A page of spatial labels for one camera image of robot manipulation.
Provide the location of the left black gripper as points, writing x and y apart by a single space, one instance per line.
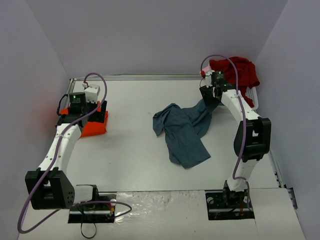
99 114

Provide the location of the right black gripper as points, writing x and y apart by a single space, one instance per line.
206 94

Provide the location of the orange t shirt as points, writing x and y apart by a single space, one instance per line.
92 128

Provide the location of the blue-grey t shirt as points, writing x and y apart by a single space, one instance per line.
183 129

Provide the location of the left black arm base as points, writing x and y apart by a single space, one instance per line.
101 213

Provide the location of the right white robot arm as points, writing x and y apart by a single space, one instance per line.
253 136

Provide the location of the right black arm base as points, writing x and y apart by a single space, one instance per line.
223 207

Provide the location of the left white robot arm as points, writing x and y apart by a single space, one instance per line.
48 186

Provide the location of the pink t shirt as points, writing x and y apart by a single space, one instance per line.
207 68

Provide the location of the white plastic laundry basket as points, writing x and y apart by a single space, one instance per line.
251 93

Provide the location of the dark red t shirt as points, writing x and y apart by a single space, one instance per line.
246 70

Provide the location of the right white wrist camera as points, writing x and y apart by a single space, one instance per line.
206 78

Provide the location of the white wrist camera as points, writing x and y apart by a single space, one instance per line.
206 78
92 92

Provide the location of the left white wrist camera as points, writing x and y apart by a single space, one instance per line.
92 92

